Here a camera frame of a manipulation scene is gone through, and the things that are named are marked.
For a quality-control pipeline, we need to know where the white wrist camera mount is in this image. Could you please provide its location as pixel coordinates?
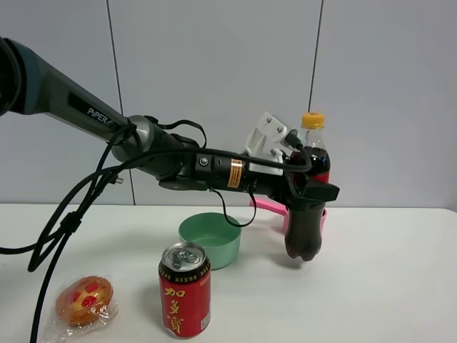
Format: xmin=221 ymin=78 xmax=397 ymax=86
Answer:
xmin=244 ymin=112 xmax=307 ymax=164

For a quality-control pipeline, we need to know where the cola bottle yellow cap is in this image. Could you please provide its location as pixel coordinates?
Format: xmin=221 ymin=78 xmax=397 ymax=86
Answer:
xmin=285 ymin=112 xmax=331 ymax=262

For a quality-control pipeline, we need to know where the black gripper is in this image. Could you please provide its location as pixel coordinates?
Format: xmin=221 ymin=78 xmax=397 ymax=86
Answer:
xmin=246 ymin=162 xmax=340 ymax=211

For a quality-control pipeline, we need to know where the green plastic bowl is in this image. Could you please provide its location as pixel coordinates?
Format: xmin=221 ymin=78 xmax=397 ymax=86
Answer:
xmin=179 ymin=212 xmax=241 ymax=270

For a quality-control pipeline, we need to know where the black cable bundle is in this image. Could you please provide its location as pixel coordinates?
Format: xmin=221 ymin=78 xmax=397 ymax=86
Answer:
xmin=0 ymin=119 xmax=313 ymax=343

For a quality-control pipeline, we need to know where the wrapped fruit pastry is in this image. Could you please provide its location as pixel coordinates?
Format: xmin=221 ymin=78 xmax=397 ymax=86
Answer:
xmin=39 ymin=275 xmax=119 ymax=342

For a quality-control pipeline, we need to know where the pink toy saucepan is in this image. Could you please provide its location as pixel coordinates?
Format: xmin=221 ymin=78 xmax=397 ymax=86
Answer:
xmin=248 ymin=197 xmax=328 ymax=237

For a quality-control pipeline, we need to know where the red herbal tea can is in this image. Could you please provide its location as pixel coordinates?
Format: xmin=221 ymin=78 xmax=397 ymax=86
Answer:
xmin=159 ymin=242 xmax=211 ymax=339

